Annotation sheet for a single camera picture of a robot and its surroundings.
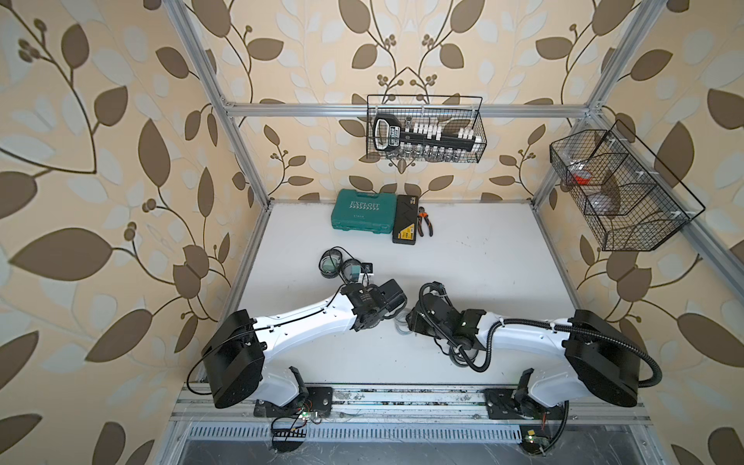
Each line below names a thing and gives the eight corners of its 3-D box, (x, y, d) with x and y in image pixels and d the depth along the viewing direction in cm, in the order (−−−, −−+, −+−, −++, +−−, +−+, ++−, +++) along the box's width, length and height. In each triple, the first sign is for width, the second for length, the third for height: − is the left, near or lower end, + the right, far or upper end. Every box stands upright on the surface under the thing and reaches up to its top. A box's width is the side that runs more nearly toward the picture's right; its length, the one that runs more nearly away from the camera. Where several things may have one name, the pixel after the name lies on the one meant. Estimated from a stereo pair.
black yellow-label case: (392, 243, 110) (392, 238, 108) (396, 199, 126) (396, 194, 123) (417, 245, 110) (417, 240, 107) (417, 200, 125) (418, 195, 123)
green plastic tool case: (331, 234, 112) (329, 225, 108) (337, 196, 126) (335, 188, 122) (397, 233, 112) (397, 225, 108) (395, 196, 125) (396, 188, 122)
